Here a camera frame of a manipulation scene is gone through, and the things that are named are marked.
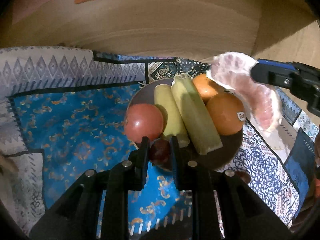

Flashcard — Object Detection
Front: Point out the wooden headboard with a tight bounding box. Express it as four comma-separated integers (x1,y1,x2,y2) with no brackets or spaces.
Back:
1,0,319,66

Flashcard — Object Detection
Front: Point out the dark red plum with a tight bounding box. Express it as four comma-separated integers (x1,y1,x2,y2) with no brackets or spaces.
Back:
149,139,172,170

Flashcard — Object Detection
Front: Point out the dark round plate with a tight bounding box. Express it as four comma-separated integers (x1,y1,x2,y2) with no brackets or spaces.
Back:
128,78,243,170

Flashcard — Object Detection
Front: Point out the red apple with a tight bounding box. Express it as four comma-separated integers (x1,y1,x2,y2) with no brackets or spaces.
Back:
124,103,164,143

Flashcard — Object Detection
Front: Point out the pale yellow sugarcane piece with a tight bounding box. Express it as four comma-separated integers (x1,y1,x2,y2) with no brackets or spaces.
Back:
154,84,190,148

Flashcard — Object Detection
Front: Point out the orange mandarin with green stem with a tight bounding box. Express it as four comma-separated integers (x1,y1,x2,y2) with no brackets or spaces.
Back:
193,74,224,103

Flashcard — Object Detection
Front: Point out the orange with white sticker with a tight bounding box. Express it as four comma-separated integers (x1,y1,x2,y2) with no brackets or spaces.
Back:
206,93,246,135

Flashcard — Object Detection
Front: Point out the peeled pink pomelo segment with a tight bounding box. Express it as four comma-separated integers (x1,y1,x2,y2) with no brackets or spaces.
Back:
206,52,283,137

